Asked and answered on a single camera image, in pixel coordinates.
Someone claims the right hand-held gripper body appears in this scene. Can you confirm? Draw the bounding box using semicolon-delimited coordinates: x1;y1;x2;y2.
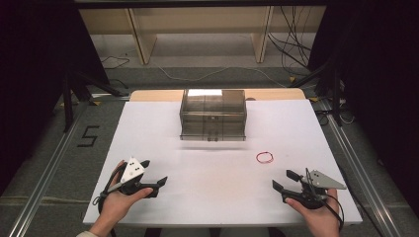
281;169;348;210

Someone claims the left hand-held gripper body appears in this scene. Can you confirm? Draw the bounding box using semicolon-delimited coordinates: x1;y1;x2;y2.
118;157;155;197

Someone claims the red rubber band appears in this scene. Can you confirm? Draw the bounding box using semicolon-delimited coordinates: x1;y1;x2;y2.
255;150;275;164

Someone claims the smoky transparent drawer box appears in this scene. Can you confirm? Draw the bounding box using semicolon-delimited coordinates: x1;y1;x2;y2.
179;88;248;142

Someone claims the person's right hand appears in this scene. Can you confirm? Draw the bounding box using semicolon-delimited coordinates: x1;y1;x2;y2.
285;188;341;237

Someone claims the person's left hand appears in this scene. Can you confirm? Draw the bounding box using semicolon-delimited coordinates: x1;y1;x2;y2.
96;160;154;230

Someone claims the black metal stand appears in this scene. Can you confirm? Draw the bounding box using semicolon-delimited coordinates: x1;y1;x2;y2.
289;57;345;127
61;63;130;133

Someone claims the dark curtain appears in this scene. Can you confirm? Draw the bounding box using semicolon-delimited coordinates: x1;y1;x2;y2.
307;0;419;211
0;0;112;198

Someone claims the light wooden desk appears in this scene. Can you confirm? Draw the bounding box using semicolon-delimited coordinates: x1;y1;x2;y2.
78;5;328;66

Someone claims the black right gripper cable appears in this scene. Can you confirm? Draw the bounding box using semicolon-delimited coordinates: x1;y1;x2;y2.
304;167;346;231

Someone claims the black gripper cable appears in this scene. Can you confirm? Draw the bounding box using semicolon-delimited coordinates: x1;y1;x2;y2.
304;167;346;231
92;163;128;237

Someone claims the aluminium floor rail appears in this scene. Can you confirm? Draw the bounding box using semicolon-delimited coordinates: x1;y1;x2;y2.
317;98;404;237
7;100;92;237

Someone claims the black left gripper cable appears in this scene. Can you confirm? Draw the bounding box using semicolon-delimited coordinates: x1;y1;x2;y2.
92;163;128;237

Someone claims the thin black floor cable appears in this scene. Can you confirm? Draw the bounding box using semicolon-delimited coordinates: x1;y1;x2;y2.
100;54;131;70

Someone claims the white floor cable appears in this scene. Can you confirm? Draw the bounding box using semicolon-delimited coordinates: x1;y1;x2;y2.
157;65;289;89

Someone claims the bundle of black cables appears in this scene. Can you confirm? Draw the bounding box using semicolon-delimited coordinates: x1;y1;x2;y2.
267;5;318;71

